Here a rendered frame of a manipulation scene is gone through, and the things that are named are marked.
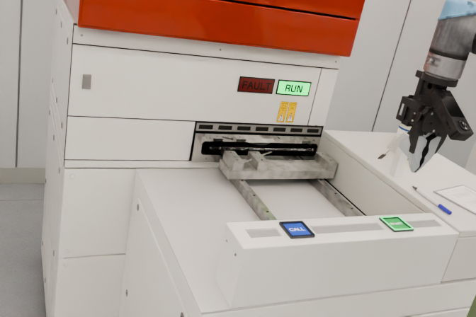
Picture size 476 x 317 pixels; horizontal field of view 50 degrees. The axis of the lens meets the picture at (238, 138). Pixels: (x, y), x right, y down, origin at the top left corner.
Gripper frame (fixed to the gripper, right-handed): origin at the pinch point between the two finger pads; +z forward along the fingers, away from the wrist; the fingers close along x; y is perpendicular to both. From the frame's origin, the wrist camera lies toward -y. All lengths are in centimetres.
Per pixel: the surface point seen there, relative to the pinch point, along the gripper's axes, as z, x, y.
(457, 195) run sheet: 13.8, -29.5, 11.8
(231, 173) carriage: 24, 22, 45
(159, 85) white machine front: 3, 42, 59
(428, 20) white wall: -13, -184, 207
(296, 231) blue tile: 14.2, 26.6, -0.1
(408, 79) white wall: 30, -183, 207
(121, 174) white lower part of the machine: 31, 50, 59
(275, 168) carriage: 23, 7, 46
